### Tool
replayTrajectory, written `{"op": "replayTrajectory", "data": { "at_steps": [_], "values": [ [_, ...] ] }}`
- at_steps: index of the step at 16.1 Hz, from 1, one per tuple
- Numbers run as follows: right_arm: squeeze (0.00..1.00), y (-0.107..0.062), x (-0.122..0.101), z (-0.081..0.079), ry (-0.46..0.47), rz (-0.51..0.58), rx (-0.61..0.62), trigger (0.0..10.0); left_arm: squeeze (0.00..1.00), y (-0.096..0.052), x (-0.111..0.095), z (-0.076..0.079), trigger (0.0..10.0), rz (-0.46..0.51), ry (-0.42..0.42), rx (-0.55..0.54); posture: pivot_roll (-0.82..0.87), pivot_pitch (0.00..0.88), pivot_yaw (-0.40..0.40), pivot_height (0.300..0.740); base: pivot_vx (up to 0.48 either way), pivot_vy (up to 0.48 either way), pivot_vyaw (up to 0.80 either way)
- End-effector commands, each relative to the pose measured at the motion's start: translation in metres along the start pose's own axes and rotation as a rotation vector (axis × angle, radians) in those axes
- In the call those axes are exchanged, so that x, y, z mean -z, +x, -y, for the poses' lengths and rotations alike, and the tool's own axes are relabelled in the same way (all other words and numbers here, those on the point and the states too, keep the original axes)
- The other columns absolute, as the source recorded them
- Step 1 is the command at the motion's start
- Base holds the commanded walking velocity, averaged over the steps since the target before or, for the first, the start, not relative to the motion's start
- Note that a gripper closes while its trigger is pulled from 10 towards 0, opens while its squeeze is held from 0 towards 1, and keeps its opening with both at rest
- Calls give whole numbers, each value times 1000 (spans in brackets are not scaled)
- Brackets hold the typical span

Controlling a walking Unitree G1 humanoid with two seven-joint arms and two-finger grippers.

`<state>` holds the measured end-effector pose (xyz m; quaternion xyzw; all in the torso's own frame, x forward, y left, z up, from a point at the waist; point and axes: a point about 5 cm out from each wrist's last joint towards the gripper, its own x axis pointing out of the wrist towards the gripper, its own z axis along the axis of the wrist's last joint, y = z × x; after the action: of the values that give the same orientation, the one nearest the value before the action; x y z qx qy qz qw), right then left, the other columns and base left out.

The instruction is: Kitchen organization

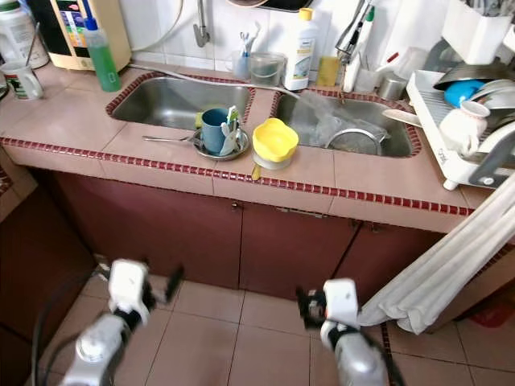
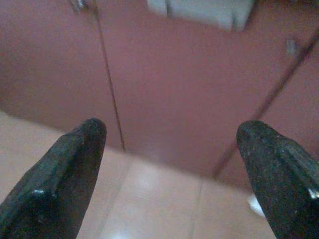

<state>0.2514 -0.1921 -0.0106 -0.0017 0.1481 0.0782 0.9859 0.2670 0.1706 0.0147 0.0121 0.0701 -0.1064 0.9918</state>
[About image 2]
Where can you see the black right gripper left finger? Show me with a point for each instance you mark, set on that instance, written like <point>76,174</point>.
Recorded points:
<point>62,186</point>

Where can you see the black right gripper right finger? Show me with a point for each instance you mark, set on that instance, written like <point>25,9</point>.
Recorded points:
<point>279,186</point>

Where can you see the dark red cabinet door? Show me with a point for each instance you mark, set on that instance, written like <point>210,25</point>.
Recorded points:
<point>299,112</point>
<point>187,87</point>
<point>49,62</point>

